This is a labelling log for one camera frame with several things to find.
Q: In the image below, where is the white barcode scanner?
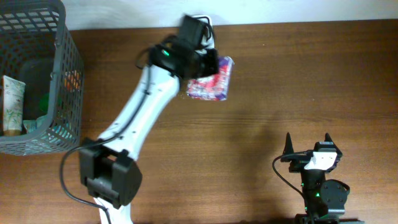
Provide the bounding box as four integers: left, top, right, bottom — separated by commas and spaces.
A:
192, 14, 216, 50

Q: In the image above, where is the green lid jar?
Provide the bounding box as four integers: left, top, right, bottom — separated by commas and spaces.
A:
39, 93, 50, 114

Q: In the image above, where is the orange Kleenex tissue pack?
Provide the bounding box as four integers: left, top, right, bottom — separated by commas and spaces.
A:
64, 70, 81, 92

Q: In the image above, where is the white bamboo print tube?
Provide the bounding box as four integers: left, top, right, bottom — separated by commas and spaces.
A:
2, 75, 25, 136

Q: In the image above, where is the teal Kleenex tissue pack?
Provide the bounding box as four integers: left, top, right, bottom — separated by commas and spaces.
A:
52, 123, 73, 139

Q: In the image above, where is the teal wet wipes pack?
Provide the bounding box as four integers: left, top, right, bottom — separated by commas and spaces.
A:
22, 115, 47, 134

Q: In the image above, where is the red purple pad package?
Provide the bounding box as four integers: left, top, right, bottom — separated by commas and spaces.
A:
186, 56, 234, 101

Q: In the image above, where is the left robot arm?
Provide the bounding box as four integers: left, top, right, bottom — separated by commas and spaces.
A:
78, 15, 218, 223

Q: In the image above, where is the grey plastic mesh basket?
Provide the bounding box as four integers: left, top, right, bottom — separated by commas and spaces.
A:
1, 0, 85, 156

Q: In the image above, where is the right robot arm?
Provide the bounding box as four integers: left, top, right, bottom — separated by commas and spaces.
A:
272, 133, 363, 224

